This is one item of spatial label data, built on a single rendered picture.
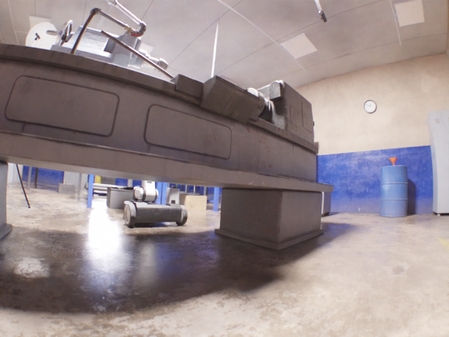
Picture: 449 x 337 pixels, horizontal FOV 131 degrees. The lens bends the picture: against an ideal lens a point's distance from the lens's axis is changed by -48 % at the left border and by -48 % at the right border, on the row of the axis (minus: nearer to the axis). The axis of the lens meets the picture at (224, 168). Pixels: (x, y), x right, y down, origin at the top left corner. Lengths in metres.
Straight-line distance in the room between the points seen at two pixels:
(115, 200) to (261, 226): 2.10
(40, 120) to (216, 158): 0.81
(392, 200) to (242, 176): 3.25
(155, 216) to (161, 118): 1.10
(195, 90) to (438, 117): 4.13
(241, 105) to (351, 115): 4.17
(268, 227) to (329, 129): 3.98
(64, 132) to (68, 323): 0.61
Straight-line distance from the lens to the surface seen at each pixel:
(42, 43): 4.70
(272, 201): 1.33
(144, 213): 1.74
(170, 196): 3.26
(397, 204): 3.82
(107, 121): 0.80
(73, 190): 4.68
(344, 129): 4.93
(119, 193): 2.91
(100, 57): 1.03
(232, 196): 1.59
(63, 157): 0.61
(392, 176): 3.83
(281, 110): 1.64
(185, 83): 0.93
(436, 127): 4.30
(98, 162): 0.61
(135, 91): 0.87
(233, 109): 1.01
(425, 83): 5.22
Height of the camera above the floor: 0.37
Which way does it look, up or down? 7 degrees up
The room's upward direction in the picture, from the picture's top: 3 degrees clockwise
